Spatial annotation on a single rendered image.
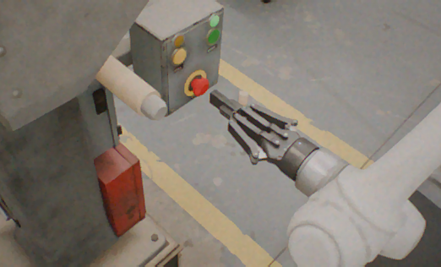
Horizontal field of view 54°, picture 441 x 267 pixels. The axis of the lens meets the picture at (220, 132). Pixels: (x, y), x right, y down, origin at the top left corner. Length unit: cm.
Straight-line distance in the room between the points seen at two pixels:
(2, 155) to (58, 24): 71
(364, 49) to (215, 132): 113
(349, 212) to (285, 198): 136
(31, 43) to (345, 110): 216
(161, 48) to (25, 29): 55
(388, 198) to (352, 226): 6
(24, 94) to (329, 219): 39
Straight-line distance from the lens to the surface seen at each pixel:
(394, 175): 57
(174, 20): 82
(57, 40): 27
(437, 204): 121
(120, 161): 123
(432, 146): 58
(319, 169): 75
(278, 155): 78
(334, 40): 279
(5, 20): 25
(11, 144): 95
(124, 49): 89
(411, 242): 74
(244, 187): 192
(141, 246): 145
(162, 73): 82
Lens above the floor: 159
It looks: 49 degrees down
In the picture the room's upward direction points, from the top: 6 degrees clockwise
